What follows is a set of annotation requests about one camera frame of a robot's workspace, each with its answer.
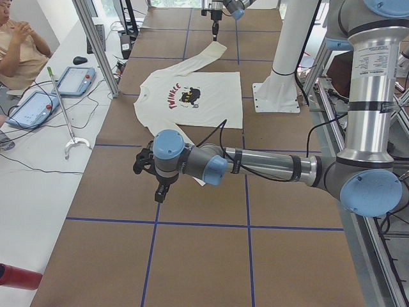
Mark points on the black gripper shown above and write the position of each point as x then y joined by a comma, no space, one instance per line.
215,18
165,180

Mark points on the cream long-sleeve cat shirt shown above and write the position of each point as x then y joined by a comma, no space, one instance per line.
184,95

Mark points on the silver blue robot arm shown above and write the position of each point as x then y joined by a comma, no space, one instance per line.
210,162
236,9

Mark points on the black power adapter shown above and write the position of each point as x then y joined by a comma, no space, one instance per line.
125,46

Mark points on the white reacher grabber stick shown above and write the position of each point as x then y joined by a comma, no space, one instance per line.
74,139

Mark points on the far blue teach pendant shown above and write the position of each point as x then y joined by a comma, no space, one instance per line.
75,81

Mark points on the blue teach pendant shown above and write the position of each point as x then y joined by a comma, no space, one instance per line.
75,81
33,111

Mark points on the black computer mouse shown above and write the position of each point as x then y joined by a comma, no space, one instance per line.
78,60

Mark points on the near blue teach pendant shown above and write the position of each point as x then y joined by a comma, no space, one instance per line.
33,111

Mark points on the red cylinder bottle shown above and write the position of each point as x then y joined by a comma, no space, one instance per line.
16,277

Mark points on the seated person beige shirt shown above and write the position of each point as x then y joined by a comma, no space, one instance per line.
23,51

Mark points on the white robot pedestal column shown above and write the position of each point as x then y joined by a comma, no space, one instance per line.
278,93

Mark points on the aluminium frame post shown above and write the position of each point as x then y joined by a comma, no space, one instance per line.
89,28

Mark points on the aluminium side frame rack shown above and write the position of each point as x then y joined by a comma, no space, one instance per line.
361,176

